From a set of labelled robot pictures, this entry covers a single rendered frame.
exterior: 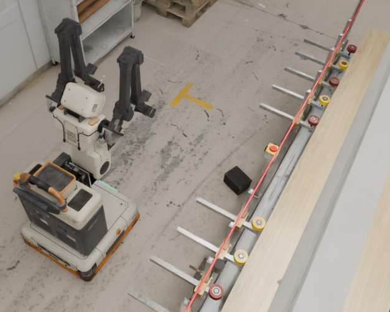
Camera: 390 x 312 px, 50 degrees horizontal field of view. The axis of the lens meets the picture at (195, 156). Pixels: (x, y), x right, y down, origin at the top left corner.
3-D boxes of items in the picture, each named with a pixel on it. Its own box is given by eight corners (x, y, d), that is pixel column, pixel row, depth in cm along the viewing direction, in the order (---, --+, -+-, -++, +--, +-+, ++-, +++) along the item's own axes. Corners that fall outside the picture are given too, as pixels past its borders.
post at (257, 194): (251, 196, 288) (265, 156, 252) (254, 191, 290) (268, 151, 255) (257, 199, 287) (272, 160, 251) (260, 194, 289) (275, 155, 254)
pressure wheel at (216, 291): (204, 299, 233) (206, 293, 224) (211, 288, 237) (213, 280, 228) (216, 307, 231) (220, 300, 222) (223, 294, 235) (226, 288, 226)
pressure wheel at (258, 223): (252, 238, 258) (255, 229, 249) (247, 226, 263) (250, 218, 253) (264, 234, 260) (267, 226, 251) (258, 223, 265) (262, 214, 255)
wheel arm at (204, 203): (195, 203, 272) (196, 199, 268) (198, 199, 273) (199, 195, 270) (256, 235, 261) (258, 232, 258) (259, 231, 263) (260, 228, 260)
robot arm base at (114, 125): (100, 125, 249) (117, 134, 246) (106, 113, 248) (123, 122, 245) (107, 128, 257) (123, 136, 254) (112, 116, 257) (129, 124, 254)
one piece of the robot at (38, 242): (77, 272, 299) (75, 267, 292) (31, 243, 309) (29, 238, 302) (78, 269, 300) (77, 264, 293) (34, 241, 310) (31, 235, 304)
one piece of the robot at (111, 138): (111, 145, 252) (111, 132, 244) (104, 142, 253) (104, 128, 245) (121, 137, 259) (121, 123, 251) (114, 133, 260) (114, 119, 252)
